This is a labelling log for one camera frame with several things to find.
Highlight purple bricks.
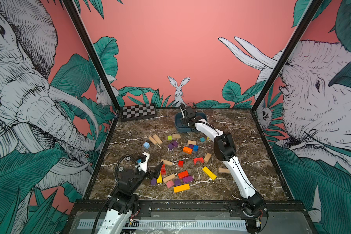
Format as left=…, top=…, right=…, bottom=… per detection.
left=167, top=140, right=178, bottom=151

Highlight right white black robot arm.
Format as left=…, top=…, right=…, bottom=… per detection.
left=179, top=103, right=265, bottom=234

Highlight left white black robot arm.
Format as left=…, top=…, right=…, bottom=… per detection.
left=92, top=152, right=164, bottom=234

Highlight purple brick far left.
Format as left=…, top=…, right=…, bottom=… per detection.
left=151, top=178, right=157, bottom=185

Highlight purple brick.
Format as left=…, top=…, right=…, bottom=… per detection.
left=151, top=178, right=157, bottom=185
left=182, top=175, right=194, bottom=183

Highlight upright yellow brick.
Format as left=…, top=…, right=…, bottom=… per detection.
left=157, top=174, right=163, bottom=184

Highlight red stacked brick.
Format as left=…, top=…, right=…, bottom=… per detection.
left=160, top=164, right=166, bottom=176

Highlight natural wood brick front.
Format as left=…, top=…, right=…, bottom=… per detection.
left=163, top=174, right=176, bottom=183

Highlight natural wood brick middle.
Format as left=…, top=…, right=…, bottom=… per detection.
left=161, top=159, right=173, bottom=166

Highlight pink brick front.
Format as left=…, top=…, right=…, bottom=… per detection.
left=166, top=180, right=175, bottom=188

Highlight natural wood brick centre back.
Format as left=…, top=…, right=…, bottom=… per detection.
left=187, top=140, right=197, bottom=145

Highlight light blue cube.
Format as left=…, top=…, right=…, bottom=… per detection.
left=143, top=142, right=150, bottom=149

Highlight small red cube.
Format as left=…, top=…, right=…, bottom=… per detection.
left=178, top=160, right=184, bottom=167

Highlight blue cube centre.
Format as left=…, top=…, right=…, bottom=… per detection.
left=193, top=145, right=199, bottom=152

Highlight long yellow brick front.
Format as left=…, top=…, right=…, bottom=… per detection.
left=173, top=183, right=190, bottom=193

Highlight orange red brick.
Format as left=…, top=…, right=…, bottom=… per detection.
left=177, top=171, right=189, bottom=179

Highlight orange brick centre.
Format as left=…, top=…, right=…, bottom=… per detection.
left=183, top=146, right=193, bottom=155

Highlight natural wood brick pair left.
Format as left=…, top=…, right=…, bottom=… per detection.
left=148, top=134, right=162, bottom=144

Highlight purple brick front centre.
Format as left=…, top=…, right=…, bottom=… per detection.
left=182, top=175, right=194, bottom=183

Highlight natural wood brick upright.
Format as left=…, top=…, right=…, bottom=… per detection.
left=203, top=153, right=212, bottom=163

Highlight red arch brick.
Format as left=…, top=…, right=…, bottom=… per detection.
left=193, top=157, right=204, bottom=165

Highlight angled yellow brick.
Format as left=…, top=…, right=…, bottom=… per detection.
left=202, top=166, right=217, bottom=180

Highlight black white checkerboard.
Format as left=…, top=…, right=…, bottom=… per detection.
left=121, top=103, right=157, bottom=122

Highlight natural wood brick right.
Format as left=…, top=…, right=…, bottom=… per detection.
left=218, top=168, right=230, bottom=174

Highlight metal front rail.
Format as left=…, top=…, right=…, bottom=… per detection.
left=75, top=219, right=248, bottom=232

